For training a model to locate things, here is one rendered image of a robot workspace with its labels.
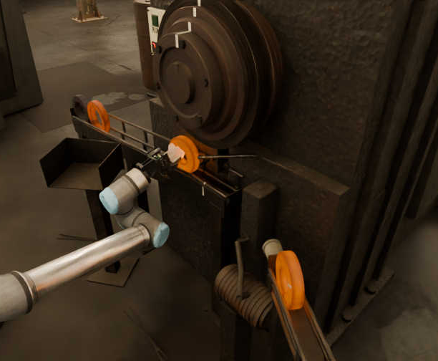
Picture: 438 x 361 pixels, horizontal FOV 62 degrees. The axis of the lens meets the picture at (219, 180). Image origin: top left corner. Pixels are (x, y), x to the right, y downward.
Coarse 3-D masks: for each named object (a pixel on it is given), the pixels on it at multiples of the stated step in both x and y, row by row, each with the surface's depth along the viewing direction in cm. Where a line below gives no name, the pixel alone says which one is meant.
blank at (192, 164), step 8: (184, 136) 144; (176, 144) 145; (184, 144) 141; (192, 144) 141; (184, 152) 143; (192, 152) 140; (184, 160) 149; (192, 160) 142; (184, 168) 148; (192, 168) 144
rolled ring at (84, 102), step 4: (76, 96) 203; (80, 96) 202; (72, 100) 209; (76, 100) 205; (80, 100) 200; (84, 100) 201; (76, 104) 209; (84, 104) 200; (76, 108) 211; (80, 108) 212; (84, 108) 200; (76, 112) 212; (80, 112) 213; (80, 116) 212; (88, 116) 201; (84, 120) 211; (88, 120) 203
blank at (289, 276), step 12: (288, 252) 99; (276, 264) 106; (288, 264) 95; (276, 276) 107; (288, 276) 95; (300, 276) 93; (288, 288) 95; (300, 288) 93; (288, 300) 96; (300, 300) 93
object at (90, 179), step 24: (72, 144) 166; (96, 144) 163; (120, 144) 160; (48, 168) 154; (72, 168) 167; (96, 168) 165; (120, 168) 163; (96, 192) 161; (96, 216) 170; (120, 264) 196
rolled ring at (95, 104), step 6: (90, 102) 192; (96, 102) 190; (90, 108) 195; (96, 108) 189; (102, 108) 189; (90, 114) 198; (102, 114) 188; (90, 120) 202; (96, 120) 201; (102, 120) 189; (108, 120) 190; (96, 126) 200; (102, 126) 192; (108, 126) 192; (108, 132) 196
